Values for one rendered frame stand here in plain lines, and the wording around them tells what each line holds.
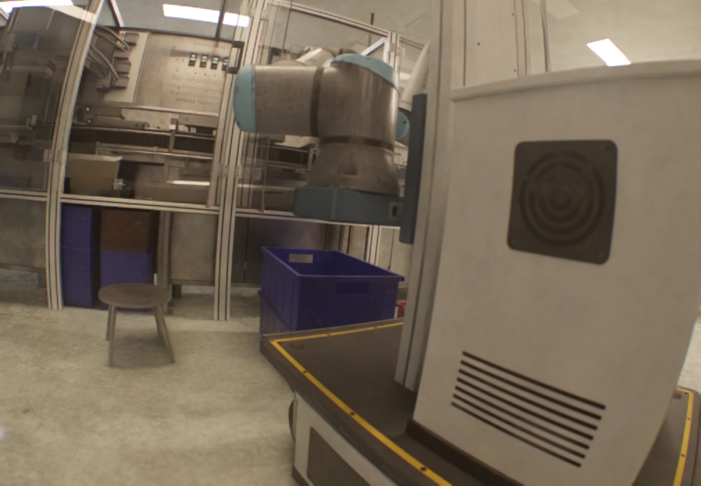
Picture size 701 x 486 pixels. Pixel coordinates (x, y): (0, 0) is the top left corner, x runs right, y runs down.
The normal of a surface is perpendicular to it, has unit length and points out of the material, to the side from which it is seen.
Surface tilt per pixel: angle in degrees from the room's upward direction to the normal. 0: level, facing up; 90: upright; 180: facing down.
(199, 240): 90
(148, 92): 90
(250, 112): 128
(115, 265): 90
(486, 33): 90
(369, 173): 70
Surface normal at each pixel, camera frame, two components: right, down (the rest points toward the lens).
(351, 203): 0.57, 0.10
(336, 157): -0.43, -0.35
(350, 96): -0.04, 0.10
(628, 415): -0.81, -0.06
